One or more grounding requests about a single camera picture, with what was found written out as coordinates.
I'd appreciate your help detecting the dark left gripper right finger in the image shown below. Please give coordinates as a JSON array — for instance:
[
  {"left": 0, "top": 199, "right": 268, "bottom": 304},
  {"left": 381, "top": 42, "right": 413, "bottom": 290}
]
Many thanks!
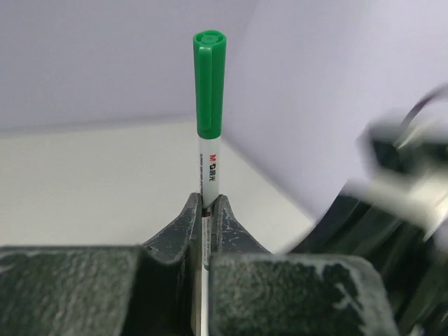
[{"left": 208, "top": 196, "right": 399, "bottom": 335}]

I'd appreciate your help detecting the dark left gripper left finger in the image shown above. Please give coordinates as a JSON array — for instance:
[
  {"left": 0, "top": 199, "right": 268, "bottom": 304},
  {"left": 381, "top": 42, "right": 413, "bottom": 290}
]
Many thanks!
[{"left": 1, "top": 193, "right": 202, "bottom": 335}]

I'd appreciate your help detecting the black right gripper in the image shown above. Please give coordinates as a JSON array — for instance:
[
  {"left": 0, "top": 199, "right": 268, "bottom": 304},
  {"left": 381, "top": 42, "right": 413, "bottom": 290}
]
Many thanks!
[{"left": 293, "top": 85, "right": 447, "bottom": 335}]

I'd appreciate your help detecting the white pen green end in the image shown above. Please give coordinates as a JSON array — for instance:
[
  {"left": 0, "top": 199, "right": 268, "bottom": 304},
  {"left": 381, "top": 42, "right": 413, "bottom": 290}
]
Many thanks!
[{"left": 199, "top": 137, "right": 221, "bottom": 335}]

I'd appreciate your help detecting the green pen cap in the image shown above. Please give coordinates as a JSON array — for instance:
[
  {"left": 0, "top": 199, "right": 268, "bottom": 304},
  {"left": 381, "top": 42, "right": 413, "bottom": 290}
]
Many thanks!
[{"left": 193, "top": 30, "right": 227, "bottom": 140}]

